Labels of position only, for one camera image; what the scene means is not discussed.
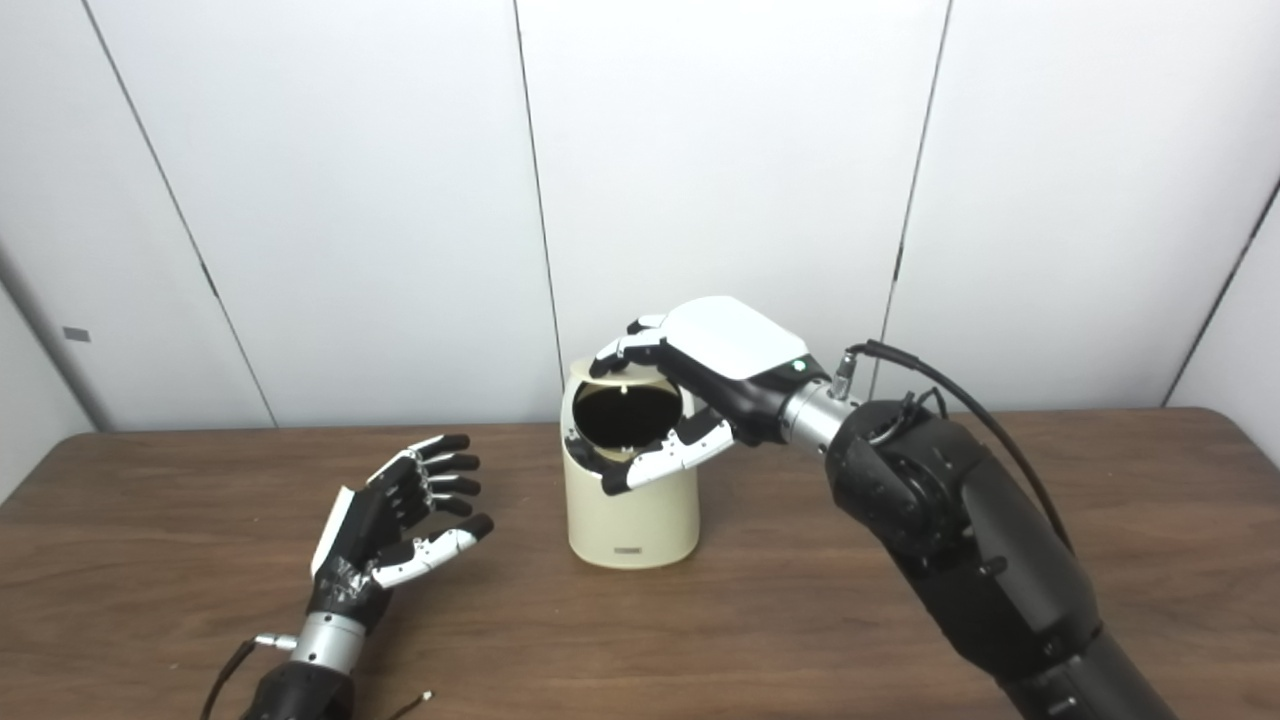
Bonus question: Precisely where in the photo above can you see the cream-colored round bin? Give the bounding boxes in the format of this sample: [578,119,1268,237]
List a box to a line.
[560,355,701,571]

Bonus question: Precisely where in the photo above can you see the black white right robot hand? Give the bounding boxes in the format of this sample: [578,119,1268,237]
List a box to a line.
[565,296,813,497]

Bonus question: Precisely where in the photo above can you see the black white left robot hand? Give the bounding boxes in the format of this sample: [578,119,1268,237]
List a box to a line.
[305,433,495,636]

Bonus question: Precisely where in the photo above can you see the cream round bin lid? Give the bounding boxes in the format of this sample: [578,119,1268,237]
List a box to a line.
[568,357,683,389]

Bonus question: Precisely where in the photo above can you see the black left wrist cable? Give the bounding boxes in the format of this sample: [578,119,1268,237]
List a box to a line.
[200,632,299,720]

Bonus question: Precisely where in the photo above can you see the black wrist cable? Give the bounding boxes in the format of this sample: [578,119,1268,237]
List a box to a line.
[830,340,1076,556]
[200,632,299,720]

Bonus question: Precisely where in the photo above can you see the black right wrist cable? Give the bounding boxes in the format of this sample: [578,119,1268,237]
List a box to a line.
[830,340,1076,556]

